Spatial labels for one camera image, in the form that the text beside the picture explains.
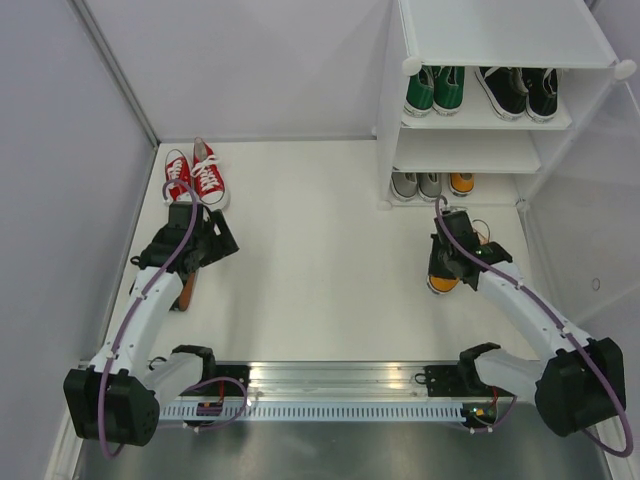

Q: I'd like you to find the red sneaker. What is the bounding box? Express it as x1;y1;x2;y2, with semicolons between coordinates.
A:
164;149;192;202
191;137;230;210

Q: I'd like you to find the orange sneaker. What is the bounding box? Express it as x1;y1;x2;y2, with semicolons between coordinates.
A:
449;173;475;198
426;274;460;295

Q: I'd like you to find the grey sneaker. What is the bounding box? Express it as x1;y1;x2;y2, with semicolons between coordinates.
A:
417;173;442;202
391;172;418;202

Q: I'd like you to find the green sneaker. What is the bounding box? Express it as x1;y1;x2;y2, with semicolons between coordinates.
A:
404;65;435;118
432;66;465;116

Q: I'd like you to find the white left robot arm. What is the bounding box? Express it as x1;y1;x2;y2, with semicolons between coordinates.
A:
63;203;239;446

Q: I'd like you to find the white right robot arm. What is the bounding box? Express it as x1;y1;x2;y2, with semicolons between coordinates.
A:
428;209;626;437

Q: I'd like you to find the white shoe cabinet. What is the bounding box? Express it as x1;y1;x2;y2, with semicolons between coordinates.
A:
374;1;639;323

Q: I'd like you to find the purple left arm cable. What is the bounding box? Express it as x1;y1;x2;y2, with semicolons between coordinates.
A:
97;180;197;459

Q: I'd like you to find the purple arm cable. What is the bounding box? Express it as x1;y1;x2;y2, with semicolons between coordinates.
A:
97;180;197;459
432;195;634;458

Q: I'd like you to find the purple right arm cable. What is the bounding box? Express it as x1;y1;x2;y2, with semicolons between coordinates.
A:
432;195;634;458

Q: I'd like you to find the aluminium mounting rail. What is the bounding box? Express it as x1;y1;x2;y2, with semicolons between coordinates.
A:
74;358;551;401

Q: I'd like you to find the white slotted cable duct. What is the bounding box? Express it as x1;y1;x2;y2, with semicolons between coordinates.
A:
160;401;466;423

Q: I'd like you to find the aluminium corner frame post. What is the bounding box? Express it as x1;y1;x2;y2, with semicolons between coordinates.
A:
68;0;160;149

